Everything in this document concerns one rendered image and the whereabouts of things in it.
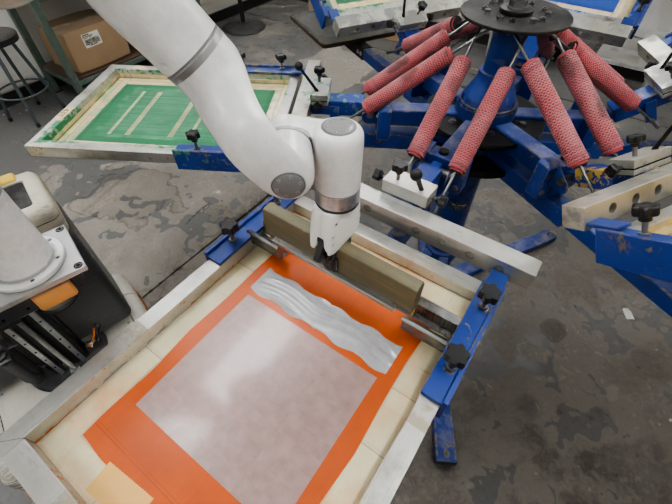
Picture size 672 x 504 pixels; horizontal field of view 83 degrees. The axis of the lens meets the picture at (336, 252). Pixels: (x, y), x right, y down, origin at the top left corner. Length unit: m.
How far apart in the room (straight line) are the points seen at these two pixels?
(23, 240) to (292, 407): 0.53
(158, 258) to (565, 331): 2.19
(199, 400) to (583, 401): 1.67
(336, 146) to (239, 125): 0.14
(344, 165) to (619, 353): 1.92
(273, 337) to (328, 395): 0.17
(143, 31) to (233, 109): 0.11
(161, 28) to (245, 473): 0.64
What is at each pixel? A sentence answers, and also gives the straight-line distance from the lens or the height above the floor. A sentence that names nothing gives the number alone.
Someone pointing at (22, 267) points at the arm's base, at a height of 1.17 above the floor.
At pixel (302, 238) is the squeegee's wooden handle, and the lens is 0.77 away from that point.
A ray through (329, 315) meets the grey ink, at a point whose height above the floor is 0.96.
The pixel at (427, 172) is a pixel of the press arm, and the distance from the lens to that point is 1.07.
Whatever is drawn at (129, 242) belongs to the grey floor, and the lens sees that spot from 2.57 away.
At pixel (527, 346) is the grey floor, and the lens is 2.09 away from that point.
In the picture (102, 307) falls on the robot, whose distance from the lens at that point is 1.72.
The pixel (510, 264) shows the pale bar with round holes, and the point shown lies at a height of 1.04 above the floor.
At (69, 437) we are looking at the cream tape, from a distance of 0.88.
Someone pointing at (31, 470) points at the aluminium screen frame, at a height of 0.99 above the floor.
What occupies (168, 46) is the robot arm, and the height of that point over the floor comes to 1.51.
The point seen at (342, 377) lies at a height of 0.95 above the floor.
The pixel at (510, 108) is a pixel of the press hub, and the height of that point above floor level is 1.06.
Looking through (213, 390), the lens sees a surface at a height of 0.95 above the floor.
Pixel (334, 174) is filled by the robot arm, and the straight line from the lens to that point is 0.57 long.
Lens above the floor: 1.68
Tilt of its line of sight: 49 degrees down
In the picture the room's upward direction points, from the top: straight up
